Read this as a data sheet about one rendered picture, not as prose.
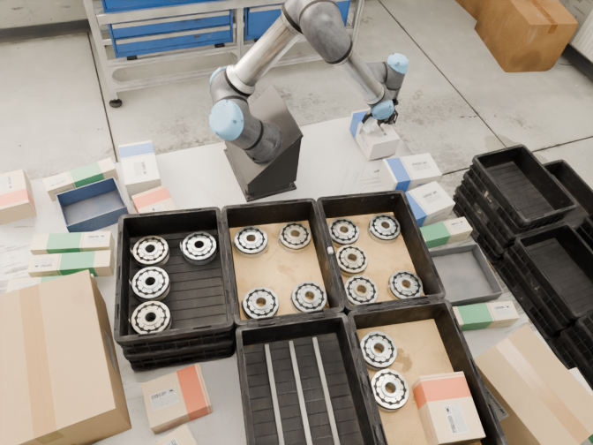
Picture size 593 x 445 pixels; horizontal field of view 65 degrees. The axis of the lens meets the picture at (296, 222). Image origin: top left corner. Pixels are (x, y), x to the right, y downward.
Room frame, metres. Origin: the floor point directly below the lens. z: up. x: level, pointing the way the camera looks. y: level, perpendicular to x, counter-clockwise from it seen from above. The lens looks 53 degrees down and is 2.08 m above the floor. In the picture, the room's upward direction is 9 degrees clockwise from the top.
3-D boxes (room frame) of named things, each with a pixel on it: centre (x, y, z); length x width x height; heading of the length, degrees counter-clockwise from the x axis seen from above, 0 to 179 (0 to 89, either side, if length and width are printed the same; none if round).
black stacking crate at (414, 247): (0.82, -0.25, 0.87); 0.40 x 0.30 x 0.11; 18
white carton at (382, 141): (1.49, -0.26, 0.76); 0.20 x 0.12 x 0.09; 28
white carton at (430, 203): (1.14, -0.45, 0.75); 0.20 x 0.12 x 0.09; 125
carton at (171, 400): (0.35, 0.25, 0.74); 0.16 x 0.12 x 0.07; 120
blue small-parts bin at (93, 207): (0.93, 0.71, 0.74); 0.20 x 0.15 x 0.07; 126
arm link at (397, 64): (1.47, -0.27, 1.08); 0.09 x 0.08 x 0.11; 110
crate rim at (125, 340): (0.64, 0.32, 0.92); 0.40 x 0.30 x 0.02; 18
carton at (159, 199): (0.95, 0.48, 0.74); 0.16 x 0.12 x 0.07; 37
